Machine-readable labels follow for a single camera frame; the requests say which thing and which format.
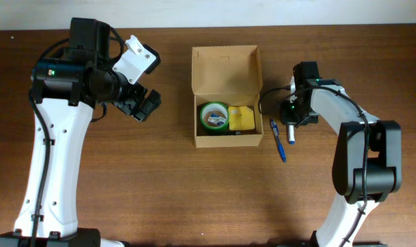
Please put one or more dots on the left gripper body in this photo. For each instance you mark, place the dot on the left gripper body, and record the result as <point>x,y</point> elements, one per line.
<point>133,97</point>

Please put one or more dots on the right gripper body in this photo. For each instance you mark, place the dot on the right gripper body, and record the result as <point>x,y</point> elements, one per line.
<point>293,116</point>

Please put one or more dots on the blue white marker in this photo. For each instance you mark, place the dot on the blue white marker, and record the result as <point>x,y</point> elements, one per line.
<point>291,134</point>

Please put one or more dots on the blue ballpoint pen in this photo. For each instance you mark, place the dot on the blue ballpoint pen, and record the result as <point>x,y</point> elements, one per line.
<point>276,134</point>

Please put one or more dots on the yellow sticky note pad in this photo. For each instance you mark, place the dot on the yellow sticky note pad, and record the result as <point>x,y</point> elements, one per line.
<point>241,118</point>

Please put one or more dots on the green tape roll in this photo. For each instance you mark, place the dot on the green tape roll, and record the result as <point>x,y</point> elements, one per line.
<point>214,107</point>

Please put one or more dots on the blue white staples box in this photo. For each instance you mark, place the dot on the blue white staples box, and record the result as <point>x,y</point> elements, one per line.
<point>216,120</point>

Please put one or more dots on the red black stapler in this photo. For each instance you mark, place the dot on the red black stapler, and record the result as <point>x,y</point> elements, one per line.
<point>230,133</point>

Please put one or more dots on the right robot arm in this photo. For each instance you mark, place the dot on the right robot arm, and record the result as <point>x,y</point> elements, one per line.
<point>367,163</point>

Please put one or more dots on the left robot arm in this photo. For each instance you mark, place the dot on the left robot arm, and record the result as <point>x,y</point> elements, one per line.
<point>93,67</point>

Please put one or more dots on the brown cardboard box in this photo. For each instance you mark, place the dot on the brown cardboard box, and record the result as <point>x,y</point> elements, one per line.
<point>231,75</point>

